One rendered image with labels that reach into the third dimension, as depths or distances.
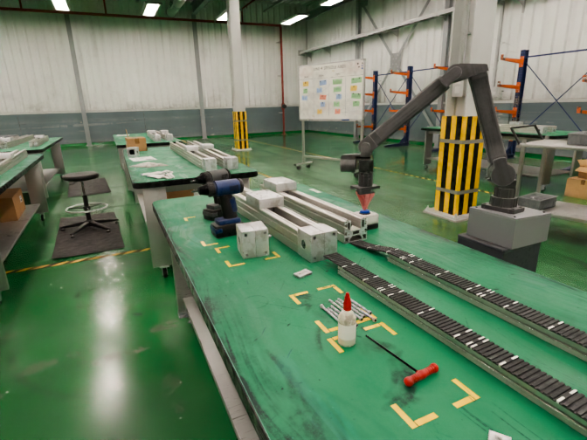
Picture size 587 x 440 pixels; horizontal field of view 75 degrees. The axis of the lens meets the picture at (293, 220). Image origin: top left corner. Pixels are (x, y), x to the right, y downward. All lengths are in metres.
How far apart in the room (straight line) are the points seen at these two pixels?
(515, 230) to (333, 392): 0.94
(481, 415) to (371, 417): 0.18
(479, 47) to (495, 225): 3.22
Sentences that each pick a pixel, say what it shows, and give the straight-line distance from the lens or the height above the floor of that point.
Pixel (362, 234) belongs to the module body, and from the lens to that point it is 1.44.
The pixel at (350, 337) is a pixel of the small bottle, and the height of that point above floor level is 0.80.
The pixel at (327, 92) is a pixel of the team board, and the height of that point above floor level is 1.46.
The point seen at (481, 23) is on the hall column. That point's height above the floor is 1.97.
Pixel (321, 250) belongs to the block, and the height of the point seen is 0.81.
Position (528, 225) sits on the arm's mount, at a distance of 1.53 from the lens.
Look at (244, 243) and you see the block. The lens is 1.28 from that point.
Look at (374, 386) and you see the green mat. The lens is 0.77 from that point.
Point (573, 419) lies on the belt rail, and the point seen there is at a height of 0.79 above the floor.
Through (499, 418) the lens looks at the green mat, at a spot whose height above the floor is 0.78.
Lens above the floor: 1.27
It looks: 17 degrees down
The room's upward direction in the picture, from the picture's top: 2 degrees counter-clockwise
